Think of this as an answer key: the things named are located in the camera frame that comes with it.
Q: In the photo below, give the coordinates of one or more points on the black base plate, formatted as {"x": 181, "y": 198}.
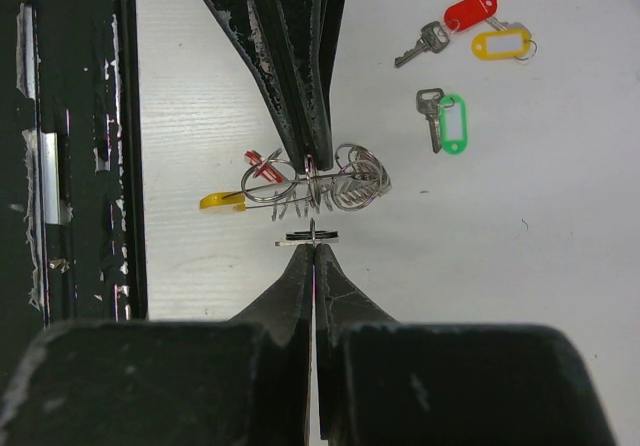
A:
{"x": 72, "y": 221}

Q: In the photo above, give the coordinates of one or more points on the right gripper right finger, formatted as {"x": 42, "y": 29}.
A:
{"x": 382, "y": 382}

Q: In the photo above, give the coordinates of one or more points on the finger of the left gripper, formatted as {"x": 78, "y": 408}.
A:
{"x": 258, "y": 31}
{"x": 301, "y": 38}

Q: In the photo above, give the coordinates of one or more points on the key with yellow tag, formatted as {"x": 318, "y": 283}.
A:
{"x": 514, "y": 44}

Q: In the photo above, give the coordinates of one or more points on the key with black tag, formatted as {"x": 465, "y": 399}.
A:
{"x": 312, "y": 236}

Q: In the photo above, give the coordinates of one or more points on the metal keyring holder yellow tip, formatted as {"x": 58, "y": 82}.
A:
{"x": 360, "y": 179}

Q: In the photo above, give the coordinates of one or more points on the key with red tag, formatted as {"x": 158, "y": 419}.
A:
{"x": 458, "y": 18}
{"x": 262, "y": 168}

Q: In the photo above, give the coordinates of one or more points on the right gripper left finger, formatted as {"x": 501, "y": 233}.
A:
{"x": 270, "y": 379}

